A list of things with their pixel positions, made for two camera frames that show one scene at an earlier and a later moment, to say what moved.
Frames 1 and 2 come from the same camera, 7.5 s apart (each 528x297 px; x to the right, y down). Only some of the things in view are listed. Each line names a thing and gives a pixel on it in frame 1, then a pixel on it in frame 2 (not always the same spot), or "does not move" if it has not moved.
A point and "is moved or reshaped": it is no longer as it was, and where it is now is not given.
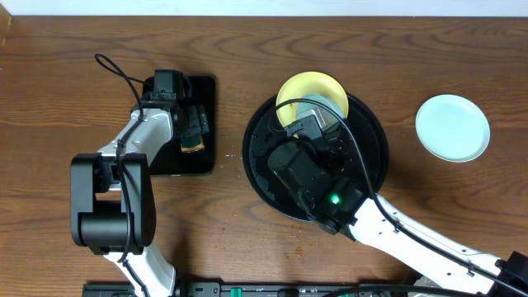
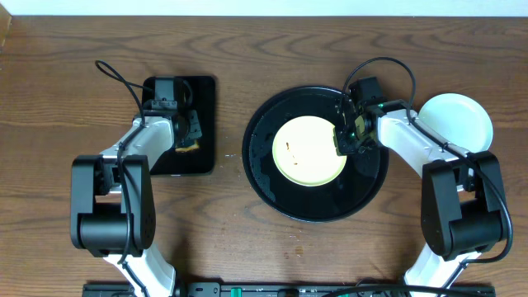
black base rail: [242, 289] does not move
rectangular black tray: [171, 160] does not move
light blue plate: [328, 117] → [460, 119]
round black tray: [262, 133] does not move
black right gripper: [337, 148] → [341, 147]
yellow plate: [299, 85] is moved or reshaped
